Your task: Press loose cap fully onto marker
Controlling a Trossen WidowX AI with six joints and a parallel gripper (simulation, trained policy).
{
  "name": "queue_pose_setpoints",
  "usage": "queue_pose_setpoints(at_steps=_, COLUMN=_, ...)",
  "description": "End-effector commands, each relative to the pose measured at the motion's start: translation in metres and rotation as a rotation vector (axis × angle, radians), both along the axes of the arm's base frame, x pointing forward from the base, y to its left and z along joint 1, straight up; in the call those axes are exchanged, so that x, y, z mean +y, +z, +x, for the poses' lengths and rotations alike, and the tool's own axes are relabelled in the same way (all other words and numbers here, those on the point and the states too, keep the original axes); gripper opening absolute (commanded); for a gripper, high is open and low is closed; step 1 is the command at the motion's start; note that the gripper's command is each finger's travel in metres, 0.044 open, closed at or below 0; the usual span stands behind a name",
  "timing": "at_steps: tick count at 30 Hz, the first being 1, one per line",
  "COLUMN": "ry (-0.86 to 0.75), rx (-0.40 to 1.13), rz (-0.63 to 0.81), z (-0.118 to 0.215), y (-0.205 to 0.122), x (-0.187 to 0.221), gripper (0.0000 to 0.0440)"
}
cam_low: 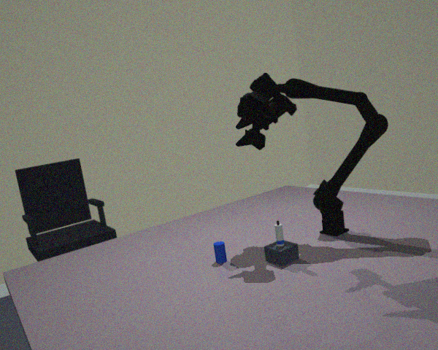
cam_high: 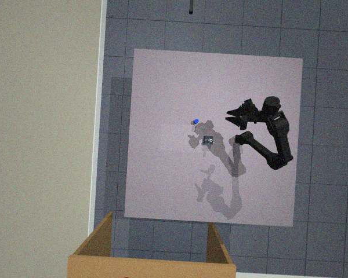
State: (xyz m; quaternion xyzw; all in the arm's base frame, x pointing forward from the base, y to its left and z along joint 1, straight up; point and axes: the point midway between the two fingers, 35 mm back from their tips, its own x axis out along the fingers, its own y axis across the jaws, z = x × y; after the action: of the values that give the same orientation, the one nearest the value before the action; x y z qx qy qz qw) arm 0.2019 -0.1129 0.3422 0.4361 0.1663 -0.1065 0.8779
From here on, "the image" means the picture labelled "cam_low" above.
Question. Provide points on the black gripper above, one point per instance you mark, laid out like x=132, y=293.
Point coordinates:
x=261, y=113

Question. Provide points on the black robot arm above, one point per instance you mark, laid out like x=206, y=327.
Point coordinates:
x=326, y=199

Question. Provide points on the blue marker cap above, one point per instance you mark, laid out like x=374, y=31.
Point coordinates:
x=220, y=252

